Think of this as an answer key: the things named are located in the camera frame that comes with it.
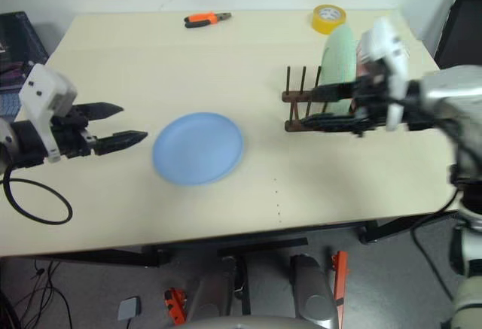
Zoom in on wooden dish rack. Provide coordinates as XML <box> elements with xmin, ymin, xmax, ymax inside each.
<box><xmin>281</xmin><ymin>65</ymin><xmax>377</xmax><ymax>133</ymax></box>

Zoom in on green plate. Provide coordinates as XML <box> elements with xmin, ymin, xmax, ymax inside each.
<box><xmin>319</xmin><ymin>23</ymin><xmax>358</xmax><ymax>115</ymax></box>

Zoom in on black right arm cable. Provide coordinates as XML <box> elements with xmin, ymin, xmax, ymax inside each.
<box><xmin>409</xmin><ymin>178</ymin><xmax>468</xmax><ymax>302</ymax></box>

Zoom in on orange and black pliers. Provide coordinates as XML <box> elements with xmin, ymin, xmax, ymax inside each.
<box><xmin>183</xmin><ymin>11</ymin><xmax>232</xmax><ymax>29</ymax></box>

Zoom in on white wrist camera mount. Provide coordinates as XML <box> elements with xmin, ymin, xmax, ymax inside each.
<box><xmin>18</xmin><ymin>63</ymin><xmax>78</xmax><ymax>164</ymax></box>
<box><xmin>357</xmin><ymin>16</ymin><xmax>412</xmax><ymax>132</ymax></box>

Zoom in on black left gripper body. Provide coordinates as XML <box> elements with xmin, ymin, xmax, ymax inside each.
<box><xmin>50</xmin><ymin>105</ymin><xmax>97</xmax><ymax>160</ymax></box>

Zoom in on black storage crate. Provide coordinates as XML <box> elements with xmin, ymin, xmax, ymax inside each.
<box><xmin>0</xmin><ymin>11</ymin><xmax>50</xmax><ymax>121</ymax></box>

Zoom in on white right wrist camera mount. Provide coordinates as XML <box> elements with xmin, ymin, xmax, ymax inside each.
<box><xmin>357</xmin><ymin>16</ymin><xmax>412</xmax><ymax>132</ymax></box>

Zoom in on black table frame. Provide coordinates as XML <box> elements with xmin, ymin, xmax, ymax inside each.
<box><xmin>0</xmin><ymin>211</ymin><xmax>470</xmax><ymax>270</ymax></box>

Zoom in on blue plate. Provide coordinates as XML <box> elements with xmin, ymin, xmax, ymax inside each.
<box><xmin>151</xmin><ymin>111</ymin><xmax>245</xmax><ymax>186</ymax></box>

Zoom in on black floor cables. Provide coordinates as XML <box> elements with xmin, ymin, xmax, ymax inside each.
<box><xmin>0</xmin><ymin>257</ymin><xmax>73</xmax><ymax>329</ymax></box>

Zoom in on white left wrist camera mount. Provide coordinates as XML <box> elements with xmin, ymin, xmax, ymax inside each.
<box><xmin>18</xmin><ymin>63</ymin><xmax>78</xmax><ymax>164</ymax></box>

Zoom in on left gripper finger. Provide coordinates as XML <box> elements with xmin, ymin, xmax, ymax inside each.
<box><xmin>76</xmin><ymin>102</ymin><xmax>124</xmax><ymax>122</ymax></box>
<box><xmin>93</xmin><ymin>130</ymin><xmax>148</xmax><ymax>156</ymax></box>

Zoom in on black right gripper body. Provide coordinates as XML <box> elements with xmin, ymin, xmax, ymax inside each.
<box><xmin>350</xmin><ymin>69</ymin><xmax>392</xmax><ymax>137</ymax></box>

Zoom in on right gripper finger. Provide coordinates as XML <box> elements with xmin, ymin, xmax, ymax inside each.
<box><xmin>310</xmin><ymin>79</ymin><xmax>362</xmax><ymax>102</ymax></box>
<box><xmin>300</xmin><ymin>112</ymin><xmax>359</xmax><ymax>133</ymax></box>

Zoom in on small orange floor tool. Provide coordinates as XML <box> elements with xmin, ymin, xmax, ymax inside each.
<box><xmin>163</xmin><ymin>287</ymin><xmax>188</xmax><ymax>326</ymax></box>

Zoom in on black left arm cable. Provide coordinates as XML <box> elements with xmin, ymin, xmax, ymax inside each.
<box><xmin>2</xmin><ymin>163</ymin><xmax>73</xmax><ymax>226</ymax></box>

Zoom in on grey rounded robot leg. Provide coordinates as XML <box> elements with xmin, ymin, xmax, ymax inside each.
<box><xmin>288</xmin><ymin>253</ymin><xmax>339</xmax><ymax>329</ymax></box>
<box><xmin>187</xmin><ymin>255</ymin><xmax>249</xmax><ymax>321</ymax></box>

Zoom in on long orange bar clamp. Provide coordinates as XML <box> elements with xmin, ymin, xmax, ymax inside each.
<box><xmin>330</xmin><ymin>250</ymin><xmax>349</xmax><ymax>329</ymax></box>

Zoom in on grey square floor pad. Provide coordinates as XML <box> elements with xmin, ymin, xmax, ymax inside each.
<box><xmin>117</xmin><ymin>296</ymin><xmax>142</xmax><ymax>321</ymax></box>

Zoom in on yellow tape roll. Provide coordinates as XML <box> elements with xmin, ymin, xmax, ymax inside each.
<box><xmin>311</xmin><ymin>4</ymin><xmax>348</xmax><ymax>35</ymax></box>

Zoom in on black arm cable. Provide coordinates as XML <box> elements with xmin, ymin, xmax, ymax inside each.
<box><xmin>409</xmin><ymin>178</ymin><xmax>468</xmax><ymax>302</ymax></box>
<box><xmin>2</xmin><ymin>163</ymin><xmax>73</xmax><ymax>226</ymax></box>

